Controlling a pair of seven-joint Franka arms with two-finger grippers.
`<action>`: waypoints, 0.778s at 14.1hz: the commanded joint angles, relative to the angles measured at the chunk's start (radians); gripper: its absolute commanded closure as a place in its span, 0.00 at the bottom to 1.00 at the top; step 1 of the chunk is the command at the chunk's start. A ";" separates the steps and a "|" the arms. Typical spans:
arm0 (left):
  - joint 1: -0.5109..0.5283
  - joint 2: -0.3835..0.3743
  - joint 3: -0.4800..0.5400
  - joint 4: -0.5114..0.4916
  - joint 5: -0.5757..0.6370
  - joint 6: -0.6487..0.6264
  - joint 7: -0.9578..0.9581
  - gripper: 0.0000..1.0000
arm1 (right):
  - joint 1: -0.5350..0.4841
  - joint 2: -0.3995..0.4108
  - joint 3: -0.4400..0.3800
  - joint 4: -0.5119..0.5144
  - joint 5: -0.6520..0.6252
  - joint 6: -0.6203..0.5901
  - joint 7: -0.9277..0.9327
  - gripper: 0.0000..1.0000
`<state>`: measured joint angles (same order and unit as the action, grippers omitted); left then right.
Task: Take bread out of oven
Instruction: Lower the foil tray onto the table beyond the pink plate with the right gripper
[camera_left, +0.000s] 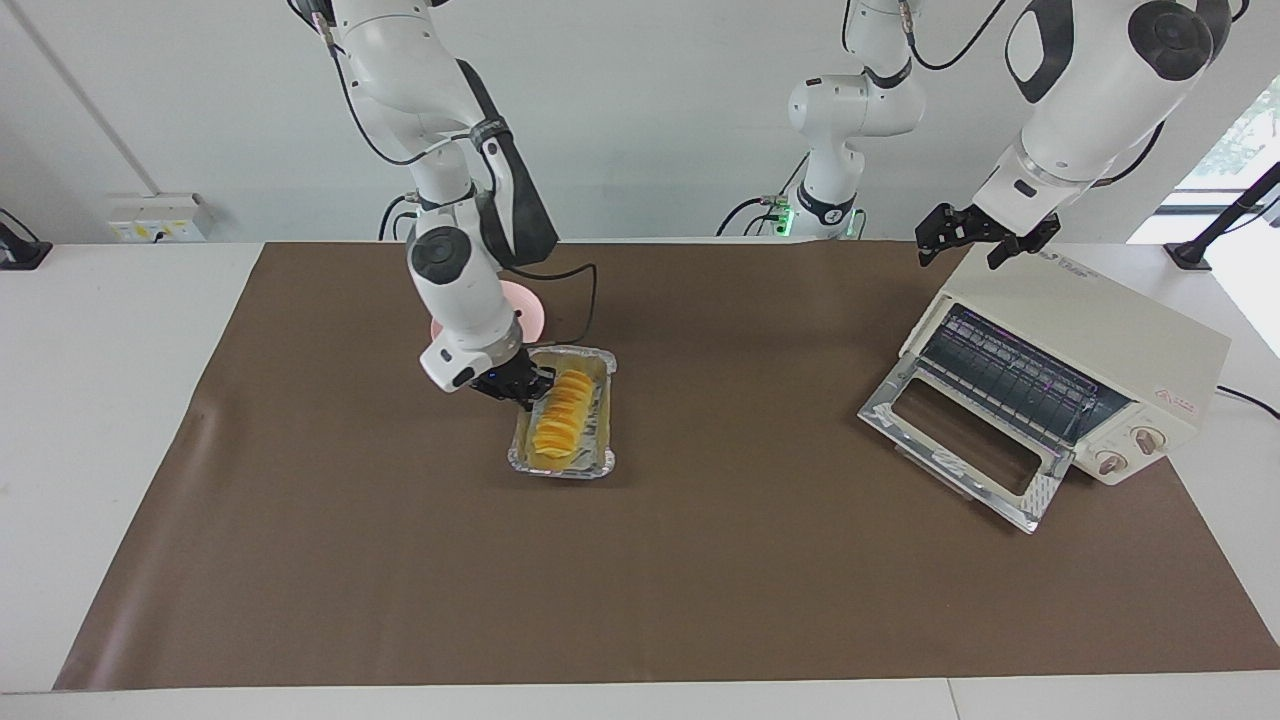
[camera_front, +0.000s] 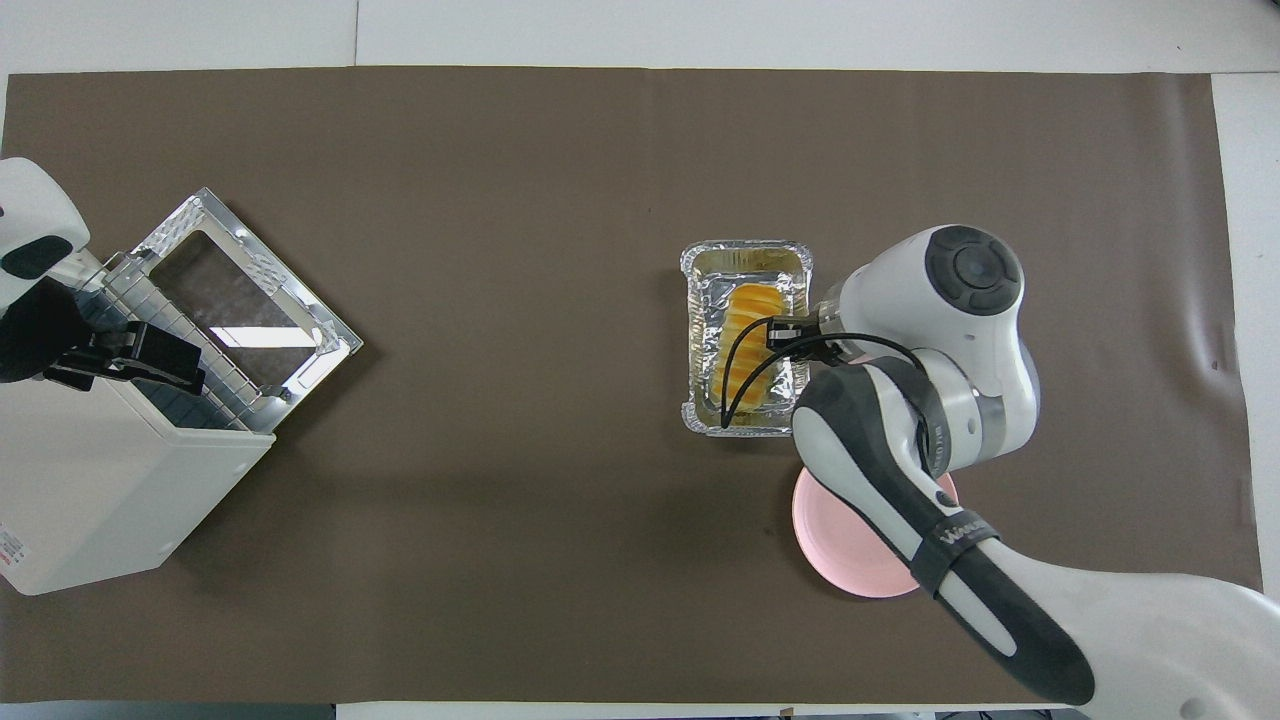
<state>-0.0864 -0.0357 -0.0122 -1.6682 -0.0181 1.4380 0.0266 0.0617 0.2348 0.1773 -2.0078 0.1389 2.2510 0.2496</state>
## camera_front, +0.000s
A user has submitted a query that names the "pink round plate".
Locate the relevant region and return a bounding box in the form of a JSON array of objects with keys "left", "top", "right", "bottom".
[{"left": 792, "top": 464, "right": 960, "bottom": 600}]

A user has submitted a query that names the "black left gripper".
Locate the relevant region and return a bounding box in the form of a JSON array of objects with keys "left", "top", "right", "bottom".
[{"left": 44, "top": 321, "right": 207, "bottom": 396}]

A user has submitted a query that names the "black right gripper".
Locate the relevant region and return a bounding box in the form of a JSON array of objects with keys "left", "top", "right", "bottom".
[{"left": 765, "top": 312, "right": 833, "bottom": 363}]

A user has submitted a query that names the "yellow ridged bread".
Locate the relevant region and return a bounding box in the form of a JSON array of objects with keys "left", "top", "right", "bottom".
[{"left": 711, "top": 283, "right": 793, "bottom": 428}]

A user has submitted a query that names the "glass oven door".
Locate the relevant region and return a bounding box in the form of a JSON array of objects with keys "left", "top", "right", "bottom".
[{"left": 128, "top": 187, "right": 364, "bottom": 433}]

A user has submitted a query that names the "white toaster oven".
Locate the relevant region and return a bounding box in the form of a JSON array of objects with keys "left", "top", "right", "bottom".
[{"left": 0, "top": 345, "right": 277, "bottom": 598}]

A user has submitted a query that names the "aluminium foil tray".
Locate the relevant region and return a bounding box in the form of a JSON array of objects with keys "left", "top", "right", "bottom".
[{"left": 680, "top": 239, "right": 814, "bottom": 439}]

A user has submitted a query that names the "brown table mat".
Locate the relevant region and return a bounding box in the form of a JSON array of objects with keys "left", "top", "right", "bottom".
[{"left": 0, "top": 66, "right": 1277, "bottom": 705}]

